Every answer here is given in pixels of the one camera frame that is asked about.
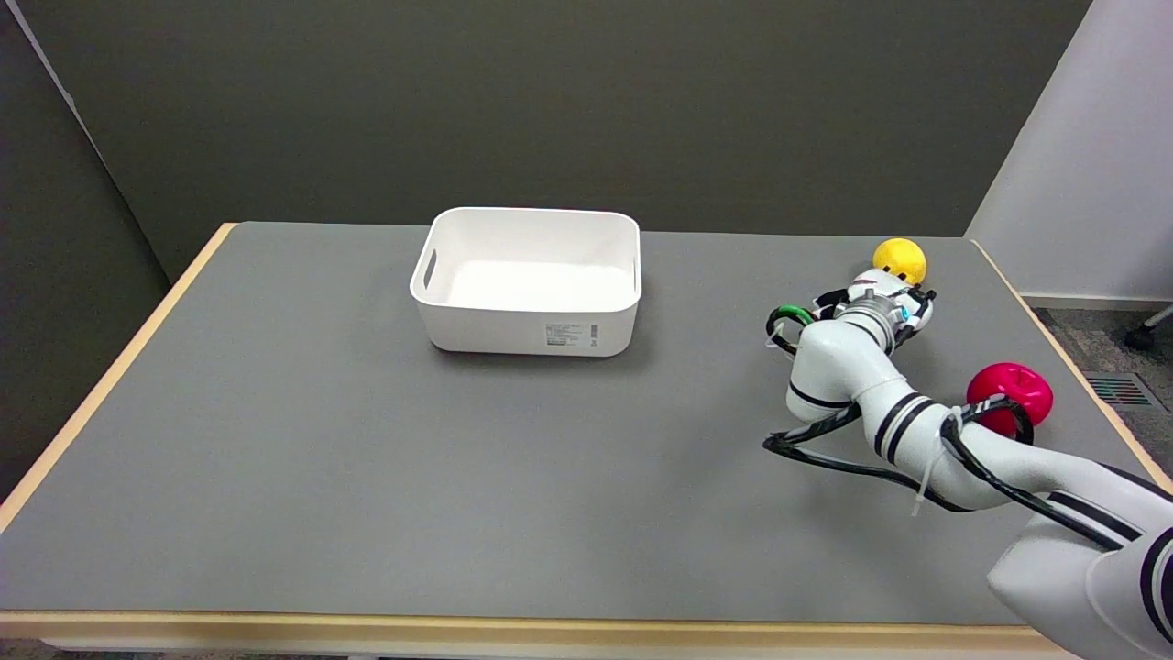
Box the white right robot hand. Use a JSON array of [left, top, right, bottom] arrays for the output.
[[814, 269, 937, 349]]

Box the yellow lemon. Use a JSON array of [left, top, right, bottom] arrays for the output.
[[872, 237, 928, 286]]

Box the red toy apple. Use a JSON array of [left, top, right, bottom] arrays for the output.
[[966, 362, 1055, 443]]

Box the floor vent grille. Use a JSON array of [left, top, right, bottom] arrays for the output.
[[1085, 370, 1157, 410]]

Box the white plastic storage bin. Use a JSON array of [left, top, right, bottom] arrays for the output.
[[409, 207, 642, 358]]

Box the green robot cable loop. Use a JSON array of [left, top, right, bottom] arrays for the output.
[[765, 303, 818, 358]]

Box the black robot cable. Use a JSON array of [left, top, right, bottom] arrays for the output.
[[762, 394, 1148, 552]]

